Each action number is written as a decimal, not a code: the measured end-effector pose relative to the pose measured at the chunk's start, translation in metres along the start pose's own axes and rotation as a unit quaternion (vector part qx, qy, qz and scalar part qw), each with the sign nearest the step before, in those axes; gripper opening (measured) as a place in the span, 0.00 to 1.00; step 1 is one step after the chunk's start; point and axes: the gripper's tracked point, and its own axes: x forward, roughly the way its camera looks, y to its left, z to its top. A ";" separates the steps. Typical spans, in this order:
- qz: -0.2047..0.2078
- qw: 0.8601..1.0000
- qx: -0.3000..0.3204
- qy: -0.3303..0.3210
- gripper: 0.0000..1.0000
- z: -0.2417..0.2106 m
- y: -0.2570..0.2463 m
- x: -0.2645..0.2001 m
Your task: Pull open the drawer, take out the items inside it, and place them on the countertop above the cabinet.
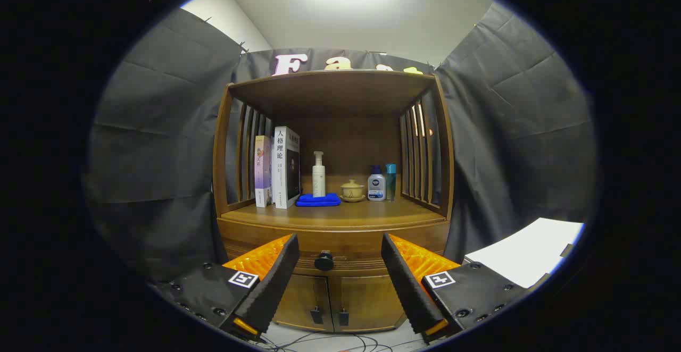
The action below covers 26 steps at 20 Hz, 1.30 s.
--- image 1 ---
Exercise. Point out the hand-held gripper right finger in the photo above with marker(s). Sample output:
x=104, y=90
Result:
x=407, y=283

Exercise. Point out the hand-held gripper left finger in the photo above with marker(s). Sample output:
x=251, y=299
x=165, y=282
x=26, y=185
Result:
x=271, y=283

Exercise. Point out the black drawer knob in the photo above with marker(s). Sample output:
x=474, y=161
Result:
x=324, y=261

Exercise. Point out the wooden drawer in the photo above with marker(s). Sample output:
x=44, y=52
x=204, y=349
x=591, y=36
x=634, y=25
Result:
x=340, y=240

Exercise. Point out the wooden cabinet door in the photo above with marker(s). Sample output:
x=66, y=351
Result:
x=367, y=299
x=303, y=296

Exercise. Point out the wooden countertop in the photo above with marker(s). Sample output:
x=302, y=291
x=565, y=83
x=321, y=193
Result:
x=362, y=212

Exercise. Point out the wooden cabinet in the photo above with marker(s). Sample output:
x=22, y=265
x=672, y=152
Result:
x=330, y=91

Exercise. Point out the blue folded cloth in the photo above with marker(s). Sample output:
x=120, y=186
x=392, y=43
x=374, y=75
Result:
x=318, y=200

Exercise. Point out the white bottle with blue pump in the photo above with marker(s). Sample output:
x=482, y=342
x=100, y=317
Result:
x=376, y=187

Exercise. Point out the clear bottle with teal cap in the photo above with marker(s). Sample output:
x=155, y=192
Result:
x=391, y=182

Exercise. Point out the yellow lidded teacup with saucer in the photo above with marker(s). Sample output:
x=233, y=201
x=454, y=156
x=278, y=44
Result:
x=352, y=190

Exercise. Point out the thick white portrait book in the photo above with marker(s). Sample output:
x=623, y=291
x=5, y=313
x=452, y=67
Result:
x=279, y=171

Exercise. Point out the thin pink purple book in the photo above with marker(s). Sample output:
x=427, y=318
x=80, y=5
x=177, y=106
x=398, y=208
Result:
x=263, y=171

